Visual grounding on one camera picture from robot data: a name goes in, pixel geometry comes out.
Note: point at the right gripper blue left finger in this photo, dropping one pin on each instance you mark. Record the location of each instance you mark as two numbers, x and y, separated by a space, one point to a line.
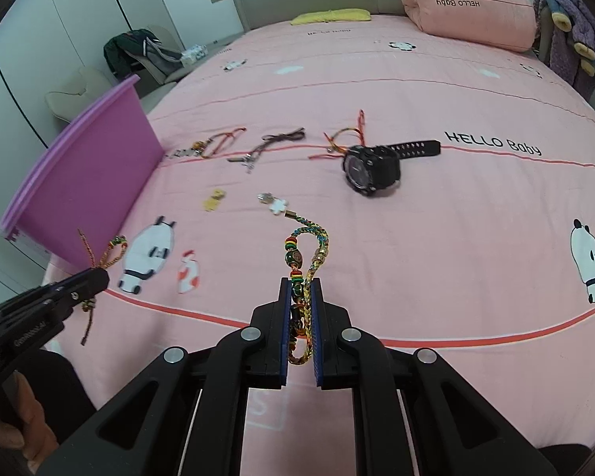
268 365

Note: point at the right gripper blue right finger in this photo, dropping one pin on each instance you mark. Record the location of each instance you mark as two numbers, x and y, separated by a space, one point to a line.
332 362

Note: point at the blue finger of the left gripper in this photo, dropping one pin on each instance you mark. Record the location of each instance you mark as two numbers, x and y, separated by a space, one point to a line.
81 287

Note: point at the left human hand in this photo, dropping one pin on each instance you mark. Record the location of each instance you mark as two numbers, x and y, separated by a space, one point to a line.
34 440

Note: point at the purple plastic basin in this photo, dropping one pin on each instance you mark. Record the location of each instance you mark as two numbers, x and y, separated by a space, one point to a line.
78 194

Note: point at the white flower hair clip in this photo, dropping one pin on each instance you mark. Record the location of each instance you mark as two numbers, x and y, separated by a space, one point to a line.
277 206

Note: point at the yellow flower hair clip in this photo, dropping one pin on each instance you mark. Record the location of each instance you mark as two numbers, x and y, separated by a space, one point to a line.
214 200

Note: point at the black digital wrist watch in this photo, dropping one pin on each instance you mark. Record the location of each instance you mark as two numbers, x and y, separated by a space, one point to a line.
371 169

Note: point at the beige front chair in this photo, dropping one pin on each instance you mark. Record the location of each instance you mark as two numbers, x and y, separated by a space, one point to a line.
82 89

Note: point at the dark green jacket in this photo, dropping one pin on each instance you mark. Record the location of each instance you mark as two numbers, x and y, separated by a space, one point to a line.
119 51

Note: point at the beige chair with clothes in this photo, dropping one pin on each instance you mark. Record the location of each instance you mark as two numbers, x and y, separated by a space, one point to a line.
162 58

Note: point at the white tissue pack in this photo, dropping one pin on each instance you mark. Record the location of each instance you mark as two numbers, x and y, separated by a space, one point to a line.
193 55

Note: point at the white wardrobe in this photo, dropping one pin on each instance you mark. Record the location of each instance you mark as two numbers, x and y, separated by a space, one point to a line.
42 44

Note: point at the yellow small pillow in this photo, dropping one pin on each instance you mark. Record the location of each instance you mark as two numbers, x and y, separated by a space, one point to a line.
332 16

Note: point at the pink folded quilt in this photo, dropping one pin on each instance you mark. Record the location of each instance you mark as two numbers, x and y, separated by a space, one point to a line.
507 24

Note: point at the purple blanket with toy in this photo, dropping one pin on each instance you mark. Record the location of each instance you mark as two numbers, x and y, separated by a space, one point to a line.
565 36

